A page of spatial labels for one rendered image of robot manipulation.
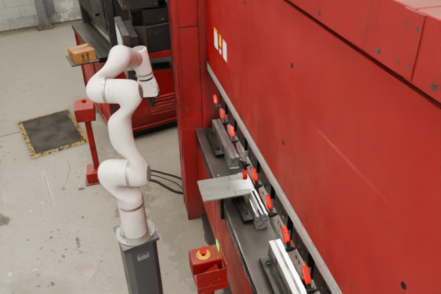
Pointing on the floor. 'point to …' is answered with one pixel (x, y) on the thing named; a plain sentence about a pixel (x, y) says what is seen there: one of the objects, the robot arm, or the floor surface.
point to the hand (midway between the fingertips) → (152, 102)
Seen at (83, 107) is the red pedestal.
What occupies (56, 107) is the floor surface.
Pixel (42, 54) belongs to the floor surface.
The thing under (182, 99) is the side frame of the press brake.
